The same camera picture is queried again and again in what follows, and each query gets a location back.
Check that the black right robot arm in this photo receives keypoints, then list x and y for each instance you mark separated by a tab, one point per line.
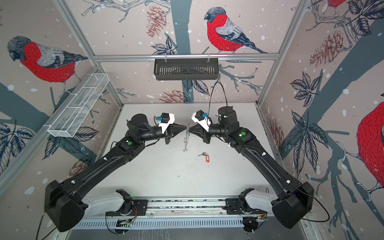
294	198

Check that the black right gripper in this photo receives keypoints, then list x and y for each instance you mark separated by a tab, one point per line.
205	135

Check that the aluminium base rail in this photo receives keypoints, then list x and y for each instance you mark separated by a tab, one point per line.
175	213

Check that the white mesh wire shelf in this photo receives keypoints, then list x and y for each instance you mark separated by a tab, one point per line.
71	118

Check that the black hanging wire basket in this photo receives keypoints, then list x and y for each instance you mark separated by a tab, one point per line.
186	69

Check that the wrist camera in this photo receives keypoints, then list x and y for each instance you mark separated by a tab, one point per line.
202	120
165	120

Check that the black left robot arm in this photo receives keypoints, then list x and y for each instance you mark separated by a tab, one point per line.
64	201

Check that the horizontal aluminium frame bar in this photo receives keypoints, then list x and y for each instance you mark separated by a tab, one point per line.
220	57

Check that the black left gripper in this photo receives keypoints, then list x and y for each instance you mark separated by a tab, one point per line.
171	134

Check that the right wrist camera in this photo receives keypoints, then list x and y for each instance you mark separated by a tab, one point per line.
202	120

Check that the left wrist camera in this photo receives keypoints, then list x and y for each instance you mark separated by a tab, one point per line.
165	120

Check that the silver metal carabiner keyring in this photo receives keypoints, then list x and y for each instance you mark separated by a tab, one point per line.
186	139

